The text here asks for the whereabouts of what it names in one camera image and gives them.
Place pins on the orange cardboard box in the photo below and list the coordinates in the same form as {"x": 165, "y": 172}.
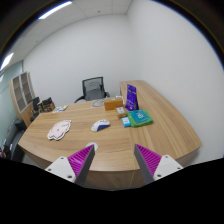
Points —
{"x": 112, "y": 103}

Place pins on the wooden L-shaped desk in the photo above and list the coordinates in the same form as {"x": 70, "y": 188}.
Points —
{"x": 114, "y": 166}

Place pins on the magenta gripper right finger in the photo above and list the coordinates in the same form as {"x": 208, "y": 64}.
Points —
{"x": 154, "y": 166}

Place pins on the black chair at left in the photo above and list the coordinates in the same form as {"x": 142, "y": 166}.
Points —
{"x": 14, "y": 134}

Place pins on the small blue box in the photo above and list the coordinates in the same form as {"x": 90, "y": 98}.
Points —
{"x": 126, "y": 122}

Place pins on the white and blue computer mouse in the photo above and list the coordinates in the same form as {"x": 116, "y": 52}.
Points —
{"x": 99, "y": 125}

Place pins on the black mesh office chair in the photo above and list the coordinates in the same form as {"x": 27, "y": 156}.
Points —
{"x": 93, "y": 89}

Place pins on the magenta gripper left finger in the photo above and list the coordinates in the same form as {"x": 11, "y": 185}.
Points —
{"x": 74, "y": 168}

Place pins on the small tan box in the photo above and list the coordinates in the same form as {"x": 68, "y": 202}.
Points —
{"x": 121, "y": 112}

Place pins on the white round coaster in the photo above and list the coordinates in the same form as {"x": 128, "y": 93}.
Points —
{"x": 93, "y": 144}

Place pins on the teal booklet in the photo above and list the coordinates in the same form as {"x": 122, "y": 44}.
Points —
{"x": 140, "y": 116}

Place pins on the colourful flat card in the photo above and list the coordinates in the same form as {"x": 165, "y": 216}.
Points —
{"x": 59, "y": 109}

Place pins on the ceiling light panel left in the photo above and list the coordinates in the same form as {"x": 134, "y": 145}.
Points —
{"x": 6, "y": 61}

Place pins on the ceiling light panel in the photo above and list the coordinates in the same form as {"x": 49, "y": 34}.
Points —
{"x": 6, "y": 61}
{"x": 55, "y": 9}

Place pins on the wooden bookshelf cabinet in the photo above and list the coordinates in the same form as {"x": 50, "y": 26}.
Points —
{"x": 22, "y": 95}

